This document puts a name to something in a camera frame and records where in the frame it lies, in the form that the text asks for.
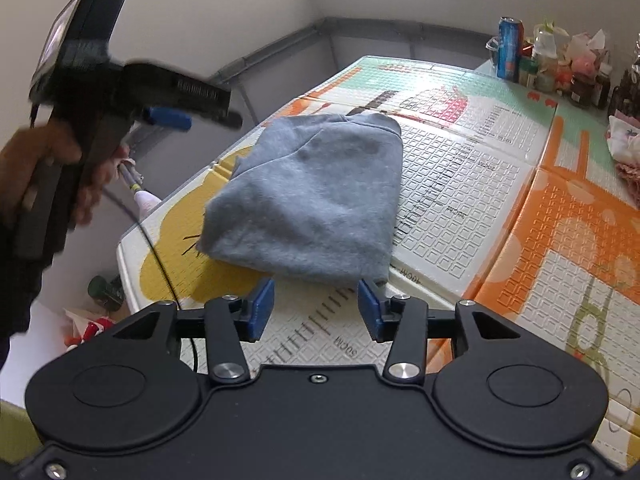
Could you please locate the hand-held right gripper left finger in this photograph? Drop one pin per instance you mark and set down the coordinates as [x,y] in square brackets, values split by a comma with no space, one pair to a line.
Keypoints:
[262,307]

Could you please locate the pink ruffled garment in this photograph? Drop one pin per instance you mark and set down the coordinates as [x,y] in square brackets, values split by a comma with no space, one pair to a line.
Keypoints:
[630,172]

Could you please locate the blue drink can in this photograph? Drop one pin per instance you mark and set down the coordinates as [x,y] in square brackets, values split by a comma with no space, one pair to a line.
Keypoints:
[510,50]

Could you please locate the clear glass cup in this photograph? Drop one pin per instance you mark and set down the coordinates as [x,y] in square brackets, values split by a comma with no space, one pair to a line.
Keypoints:
[494,50]

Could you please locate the dark printed bag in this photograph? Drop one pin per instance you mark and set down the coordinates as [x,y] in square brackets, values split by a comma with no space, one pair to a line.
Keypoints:
[627,92]

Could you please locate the pink pig toy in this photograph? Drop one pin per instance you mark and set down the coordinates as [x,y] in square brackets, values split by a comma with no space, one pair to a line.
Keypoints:
[585,67]

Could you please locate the red white toy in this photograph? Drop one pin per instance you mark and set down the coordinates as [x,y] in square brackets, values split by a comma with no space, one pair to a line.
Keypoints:
[90,330]

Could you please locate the dark green bottle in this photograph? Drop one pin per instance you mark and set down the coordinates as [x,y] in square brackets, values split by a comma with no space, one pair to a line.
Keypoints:
[106,291]

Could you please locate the green lid jar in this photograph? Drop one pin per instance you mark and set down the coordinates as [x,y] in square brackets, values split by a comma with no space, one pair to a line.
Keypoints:
[528,72]

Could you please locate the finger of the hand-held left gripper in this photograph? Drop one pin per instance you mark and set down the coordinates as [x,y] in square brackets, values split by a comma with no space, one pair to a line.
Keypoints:
[225,121]
[167,117]

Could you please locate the grey fabric playpen fence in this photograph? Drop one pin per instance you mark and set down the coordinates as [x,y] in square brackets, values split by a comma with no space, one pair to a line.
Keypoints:
[350,40]

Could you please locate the grey rod with pink tip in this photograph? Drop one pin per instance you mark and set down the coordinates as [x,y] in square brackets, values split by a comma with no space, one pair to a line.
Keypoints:
[142,195]

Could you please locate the dark glass jar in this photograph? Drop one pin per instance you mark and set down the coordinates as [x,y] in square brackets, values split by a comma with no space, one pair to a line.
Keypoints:
[582,92]

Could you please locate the printed foam play mat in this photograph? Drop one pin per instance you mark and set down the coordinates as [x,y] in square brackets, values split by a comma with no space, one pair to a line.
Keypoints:
[475,200]

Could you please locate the small red toy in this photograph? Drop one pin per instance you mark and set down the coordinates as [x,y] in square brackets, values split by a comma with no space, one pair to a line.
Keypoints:
[562,81]

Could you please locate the clear baby bottle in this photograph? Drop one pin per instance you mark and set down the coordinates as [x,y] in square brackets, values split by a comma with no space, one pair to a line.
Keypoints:
[546,55]

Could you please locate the person's left hand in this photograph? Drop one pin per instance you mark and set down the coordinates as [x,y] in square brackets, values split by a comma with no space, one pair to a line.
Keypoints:
[25,160]

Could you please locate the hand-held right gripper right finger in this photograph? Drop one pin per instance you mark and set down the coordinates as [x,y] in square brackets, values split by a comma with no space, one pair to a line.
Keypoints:
[370,310]

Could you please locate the person's left forearm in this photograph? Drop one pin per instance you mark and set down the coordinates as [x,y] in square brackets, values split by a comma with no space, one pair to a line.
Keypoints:
[20,300]

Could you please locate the grey sweatshirt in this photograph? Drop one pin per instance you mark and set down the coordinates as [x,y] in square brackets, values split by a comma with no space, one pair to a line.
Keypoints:
[310,195]

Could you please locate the brown glass bottle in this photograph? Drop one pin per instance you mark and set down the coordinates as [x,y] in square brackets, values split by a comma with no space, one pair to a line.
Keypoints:
[603,90]

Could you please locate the tissue pack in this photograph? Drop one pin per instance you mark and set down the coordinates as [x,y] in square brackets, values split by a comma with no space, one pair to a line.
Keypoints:
[587,45]

